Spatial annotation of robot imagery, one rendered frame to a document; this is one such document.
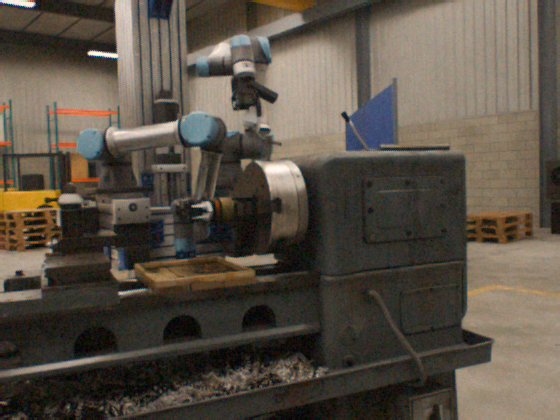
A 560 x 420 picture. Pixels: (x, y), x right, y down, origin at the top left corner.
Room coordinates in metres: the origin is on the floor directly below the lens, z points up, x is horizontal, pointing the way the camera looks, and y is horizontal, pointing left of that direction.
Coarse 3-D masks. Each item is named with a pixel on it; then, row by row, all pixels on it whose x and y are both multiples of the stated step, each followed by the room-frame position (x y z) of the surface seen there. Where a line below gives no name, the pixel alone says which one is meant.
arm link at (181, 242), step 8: (176, 224) 1.92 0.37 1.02; (184, 224) 1.92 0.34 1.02; (192, 224) 1.94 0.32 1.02; (176, 232) 1.92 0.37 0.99; (184, 232) 1.92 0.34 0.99; (192, 232) 1.93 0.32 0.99; (200, 232) 2.01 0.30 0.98; (176, 240) 1.92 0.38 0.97; (184, 240) 1.91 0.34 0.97; (192, 240) 1.93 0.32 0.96; (176, 248) 1.93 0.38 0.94; (184, 248) 1.92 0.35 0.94; (192, 248) 1.93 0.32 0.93
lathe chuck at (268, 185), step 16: (256, 176) 1.75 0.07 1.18; (272, 176) 1.68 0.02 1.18; (288, 176) 1.70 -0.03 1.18; (256, 192) 1.76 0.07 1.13; (272, 192) 1.65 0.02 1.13; (288, 192) 1.67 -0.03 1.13; (288, 208) 1.66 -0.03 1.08; (256, 224) 1.76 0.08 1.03; (272, 224) 1.64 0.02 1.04; (288, 224) 1.67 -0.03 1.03; (256, 240) 1.77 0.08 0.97; (272, 240) 1.67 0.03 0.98; (288, 240) 1.70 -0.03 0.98
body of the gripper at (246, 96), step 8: (248, 72) 1.90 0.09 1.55; (232, 80) 1.91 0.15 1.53; (240, 80) 1.90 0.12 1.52; (248, 80) 1.92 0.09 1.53; (232, 88) 1.91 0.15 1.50; (240, 88) 1.87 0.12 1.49; (248, 88) 1.91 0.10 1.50; (232, 96) 1.91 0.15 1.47; (240, 96) 1.87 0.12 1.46; (248, 96) 1.88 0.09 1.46; (256, 96) 1.88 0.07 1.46; (232, 104) 1.91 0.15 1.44; (240, 104) 1.87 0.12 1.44; (248, 104) 1.88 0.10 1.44
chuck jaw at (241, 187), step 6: (240, 174) 1.82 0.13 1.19; (246, 174) 1.83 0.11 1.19; (234, 180) 1.83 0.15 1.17; (240, 180) 1.81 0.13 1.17; (246, 180) 1.82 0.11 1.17; (234, 186) 1.78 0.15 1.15; (240, 186) 1.79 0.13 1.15; (246, 186) 1.80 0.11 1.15; (228, 192) 1.77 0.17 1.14; (234, 192) 1.77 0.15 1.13; (240, 192) 1.78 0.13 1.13; (246, 192) 1.78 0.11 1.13; (234, 198) 1.76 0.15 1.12; (240, 198) 1.77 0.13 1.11; (246, 198) 1.78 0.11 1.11; (252, 198) 1.79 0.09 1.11
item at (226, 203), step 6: (222, 198) 1.72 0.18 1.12; (228, 198) 1.73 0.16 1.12; (216, 204) 1.70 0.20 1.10; (222, 204) 1.70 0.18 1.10; (228, 204) 1.71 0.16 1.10; (216, 210) 1.69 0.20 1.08; (222, 210) 1.70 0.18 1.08; (228, 210) 1.70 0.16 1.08; (234, 210) 1.72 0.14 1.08; (216, 216) 1.69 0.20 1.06; (222, 216) 1.70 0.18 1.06; (228, 216) 1.70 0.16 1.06; (234, 216) 1.73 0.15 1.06; (222, 222) 1.72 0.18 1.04; (228, 222) 1.73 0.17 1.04
